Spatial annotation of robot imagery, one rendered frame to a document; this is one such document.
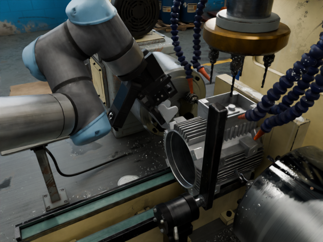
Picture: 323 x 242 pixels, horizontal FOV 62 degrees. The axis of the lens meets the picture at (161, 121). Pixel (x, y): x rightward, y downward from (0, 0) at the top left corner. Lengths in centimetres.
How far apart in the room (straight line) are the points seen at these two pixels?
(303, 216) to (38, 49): 52
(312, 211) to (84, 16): 47
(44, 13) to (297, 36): 558
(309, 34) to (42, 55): 61
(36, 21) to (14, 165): 512
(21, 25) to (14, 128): 573
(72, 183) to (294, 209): 71
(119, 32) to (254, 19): 26
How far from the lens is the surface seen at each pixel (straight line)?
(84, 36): 51
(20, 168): 111
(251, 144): 69
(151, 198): 80
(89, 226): 78
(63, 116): 45
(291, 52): 81
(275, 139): 73
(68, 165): 106
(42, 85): 330
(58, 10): 611
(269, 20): 59
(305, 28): 78
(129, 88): 57
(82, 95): 49
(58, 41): 52
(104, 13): 50
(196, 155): 62
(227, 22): 59
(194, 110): 94
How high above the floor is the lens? 148
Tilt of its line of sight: 34 degrees down
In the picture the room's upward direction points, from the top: straight up
